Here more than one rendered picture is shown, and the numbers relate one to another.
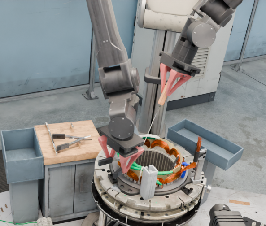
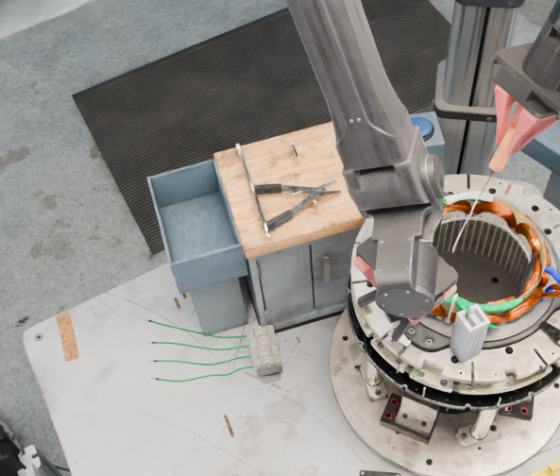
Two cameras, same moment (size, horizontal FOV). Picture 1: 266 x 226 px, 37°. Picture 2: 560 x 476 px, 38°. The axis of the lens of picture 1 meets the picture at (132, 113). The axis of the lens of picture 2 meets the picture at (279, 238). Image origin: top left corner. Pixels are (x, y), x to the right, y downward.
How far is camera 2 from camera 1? 0.42 m
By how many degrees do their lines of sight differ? 29
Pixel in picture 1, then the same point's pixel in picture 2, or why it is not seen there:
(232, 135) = not seen: outside the picture
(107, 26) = (357, 89)
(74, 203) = (315, 297)
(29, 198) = (226, 299)
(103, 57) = (353, 152)
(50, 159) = (257, 248)
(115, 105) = (389, 255)
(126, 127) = (416, 302)
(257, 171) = not seen: outside the picture
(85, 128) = (325, 150)
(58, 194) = (280, 290)
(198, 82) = not seen: outside the picture
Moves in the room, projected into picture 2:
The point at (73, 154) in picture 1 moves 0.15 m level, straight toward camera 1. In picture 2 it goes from (304, 232) to (308, 326)
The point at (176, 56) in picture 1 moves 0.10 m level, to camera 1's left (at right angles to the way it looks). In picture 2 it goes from (538, 77) to (436, 72)
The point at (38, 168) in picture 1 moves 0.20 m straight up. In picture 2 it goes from (236, 263) to (218, 181)
